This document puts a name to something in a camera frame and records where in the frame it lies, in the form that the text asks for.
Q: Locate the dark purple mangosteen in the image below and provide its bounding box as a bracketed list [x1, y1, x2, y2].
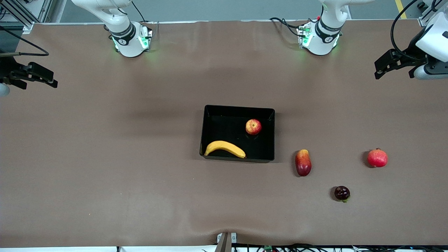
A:
[334, 186, 351, 203]

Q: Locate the red pomegranate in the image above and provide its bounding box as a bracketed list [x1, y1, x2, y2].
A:
[367, 148, 389, 168]

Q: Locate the aluminium frame profile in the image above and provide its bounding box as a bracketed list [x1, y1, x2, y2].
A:
[0, 0, 54, 34]
[417, 0, 448, 27]

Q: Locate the black left arm wrist cable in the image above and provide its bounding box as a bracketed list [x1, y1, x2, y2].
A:
[390, 0, 422, 61]

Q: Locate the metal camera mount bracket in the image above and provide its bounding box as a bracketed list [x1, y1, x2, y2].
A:
[216, 232, 238, 252]

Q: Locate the black arm base cable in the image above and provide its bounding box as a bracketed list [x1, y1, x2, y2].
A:
[269, 16, 306, 37]
[131, 0, 147, 23]

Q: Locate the red yellow apple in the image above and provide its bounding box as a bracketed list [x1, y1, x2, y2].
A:
[245, 119, 262, 135]

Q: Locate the black arm wrist cable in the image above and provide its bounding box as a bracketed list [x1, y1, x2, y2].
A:
[390, 0, 422, 61]
[0, 26, 50, 57]

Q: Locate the black left arm base cable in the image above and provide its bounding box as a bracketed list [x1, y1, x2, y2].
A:
[269, 16, 306, 37]

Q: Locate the red yellow mango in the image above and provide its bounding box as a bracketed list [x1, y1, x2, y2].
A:
[295, 149, 312, 177]

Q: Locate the black right arm base cable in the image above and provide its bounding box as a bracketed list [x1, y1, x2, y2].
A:
[131, 0, 147, 23]

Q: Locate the brown table cover mat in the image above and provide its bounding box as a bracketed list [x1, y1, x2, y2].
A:
[0, 19, 448, 247]

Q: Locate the yellow banana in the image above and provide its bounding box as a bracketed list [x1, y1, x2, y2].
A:
[204, 140, 246, 159]

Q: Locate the black rectangular plastic tray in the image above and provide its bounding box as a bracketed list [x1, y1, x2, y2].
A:
[199, 105, 275, 163]

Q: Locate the black right arm wrist cable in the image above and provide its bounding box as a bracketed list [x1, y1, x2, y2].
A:
[0, 26, 50, 57]

